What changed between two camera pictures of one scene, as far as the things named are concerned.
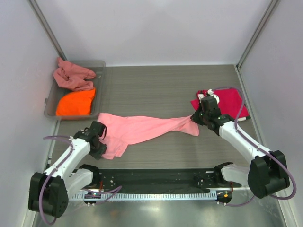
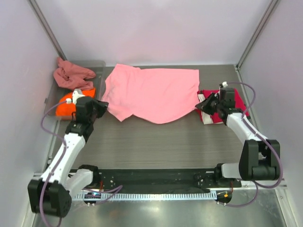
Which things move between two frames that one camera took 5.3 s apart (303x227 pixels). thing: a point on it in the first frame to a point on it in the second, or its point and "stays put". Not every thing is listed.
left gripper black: (97, 155) to (102, 106)
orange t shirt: (75, 103) stays put
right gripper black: (195, 117) to (205, 105)
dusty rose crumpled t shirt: (70, 77) stays put
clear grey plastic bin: (57, 90) stays put
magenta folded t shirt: (230, 100) stays put
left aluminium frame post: (46, 28) stays put
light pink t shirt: (122, 130) to (151, 95)
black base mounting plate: (182, 178) stays put
